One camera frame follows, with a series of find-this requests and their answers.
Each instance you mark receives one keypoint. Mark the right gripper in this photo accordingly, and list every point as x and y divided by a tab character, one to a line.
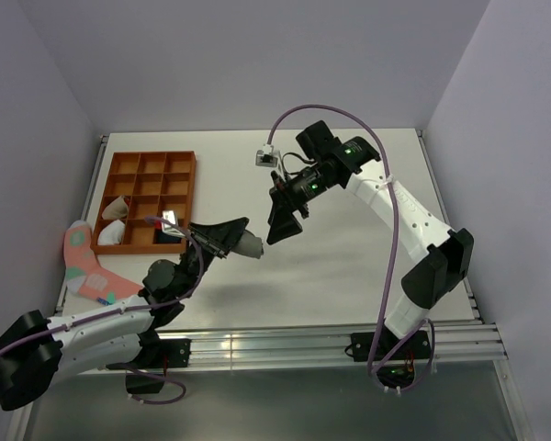
286	201

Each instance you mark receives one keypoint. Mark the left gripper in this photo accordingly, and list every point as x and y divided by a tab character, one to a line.
217	239

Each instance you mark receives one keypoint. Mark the grey striped sock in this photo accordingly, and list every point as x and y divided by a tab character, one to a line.
249	245

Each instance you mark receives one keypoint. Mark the dark blue patterned sock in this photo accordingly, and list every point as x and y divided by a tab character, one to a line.
161	237

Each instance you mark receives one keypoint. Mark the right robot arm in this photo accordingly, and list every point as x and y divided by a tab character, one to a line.
440	255

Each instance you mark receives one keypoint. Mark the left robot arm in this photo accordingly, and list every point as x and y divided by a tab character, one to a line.
37	351

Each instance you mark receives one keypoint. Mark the orange compartment tray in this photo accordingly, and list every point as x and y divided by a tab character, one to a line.
150	182

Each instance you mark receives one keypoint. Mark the beige rolled sock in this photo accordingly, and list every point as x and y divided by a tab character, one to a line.
117	209

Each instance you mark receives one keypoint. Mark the white rolled sock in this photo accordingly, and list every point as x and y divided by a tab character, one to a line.
112	234

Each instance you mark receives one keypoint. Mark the pink green sock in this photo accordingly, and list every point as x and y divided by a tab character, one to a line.
83	273

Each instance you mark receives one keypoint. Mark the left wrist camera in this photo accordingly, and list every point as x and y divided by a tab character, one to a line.
169	223

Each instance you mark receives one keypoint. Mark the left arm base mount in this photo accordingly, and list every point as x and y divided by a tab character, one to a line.
149	372

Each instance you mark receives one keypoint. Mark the aluminium frame rail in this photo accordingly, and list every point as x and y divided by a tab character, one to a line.
322	347

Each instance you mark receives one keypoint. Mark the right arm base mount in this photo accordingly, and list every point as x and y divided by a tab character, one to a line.
418	347

